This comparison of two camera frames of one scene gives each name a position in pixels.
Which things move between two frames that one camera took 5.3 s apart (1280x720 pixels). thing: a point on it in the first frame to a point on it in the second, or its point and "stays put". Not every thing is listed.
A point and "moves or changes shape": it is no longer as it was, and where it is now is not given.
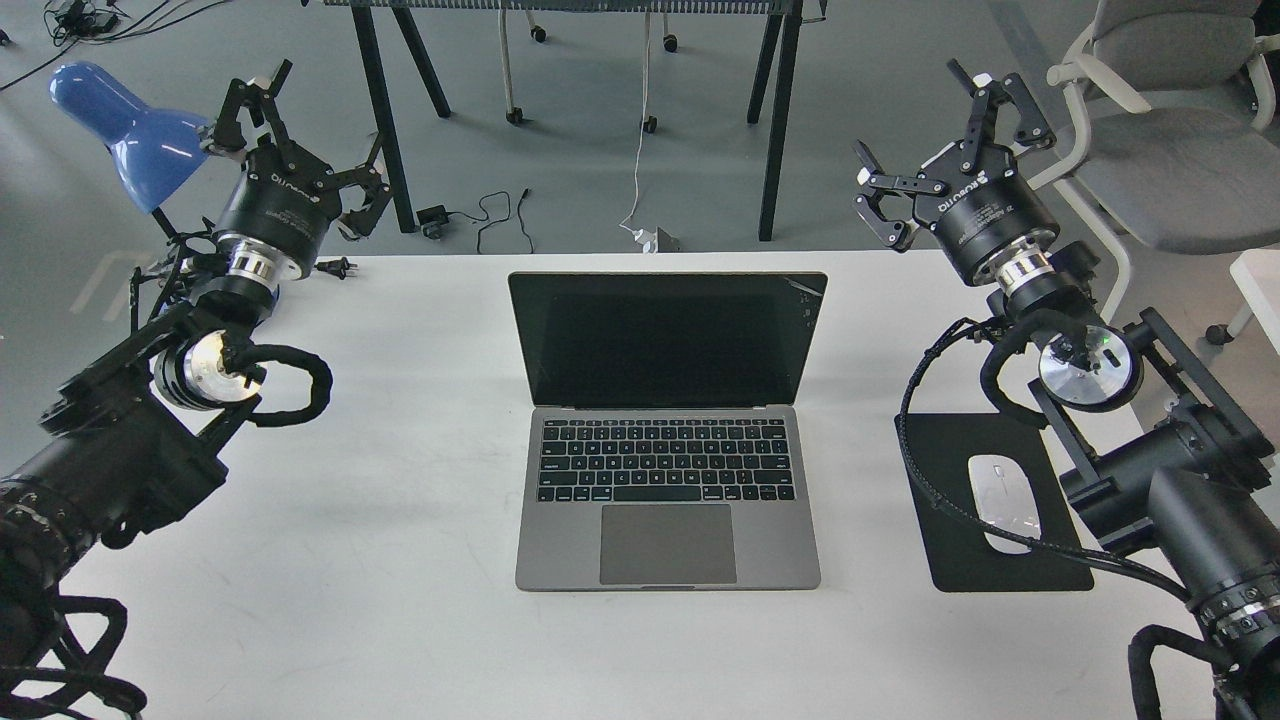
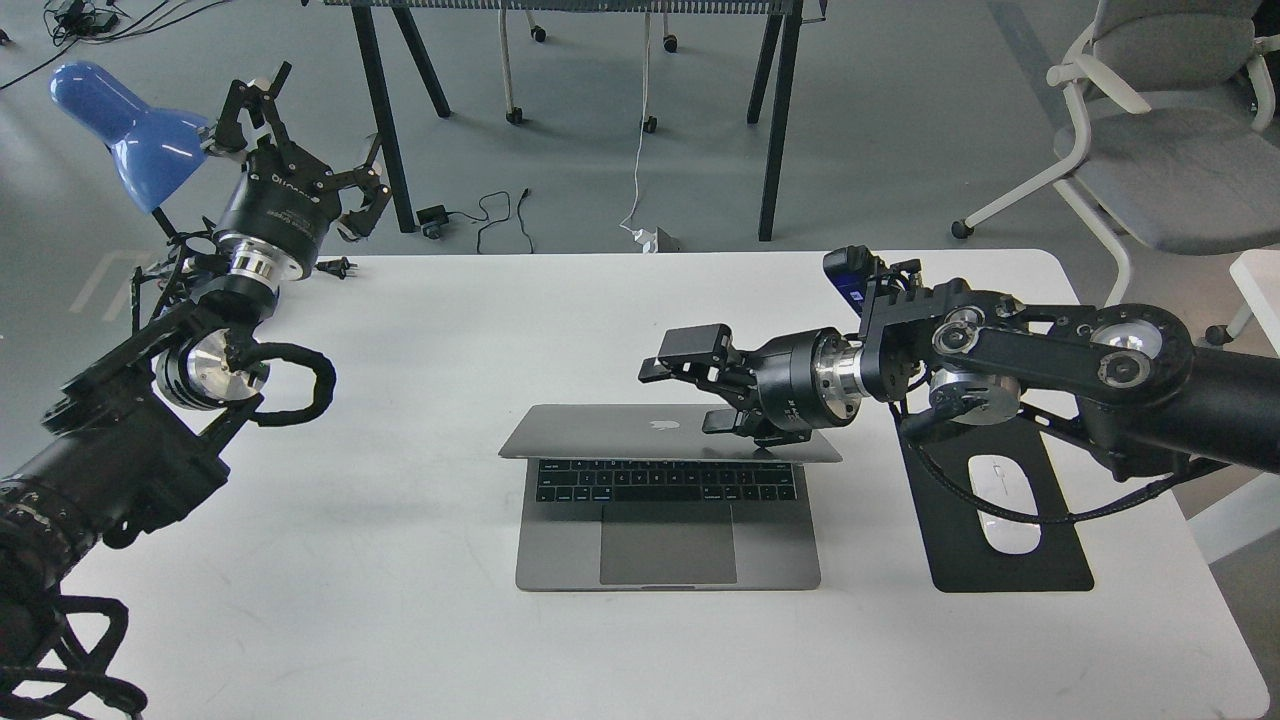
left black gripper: x=281 y=196 stays put
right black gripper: x=980 y=202 to x=792 y=387
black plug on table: x=339 y=266 stays put
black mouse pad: x=959 y=555 stays put
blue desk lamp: x=153 y=149 stays put
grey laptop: x=670 y=443 moves or changes shape
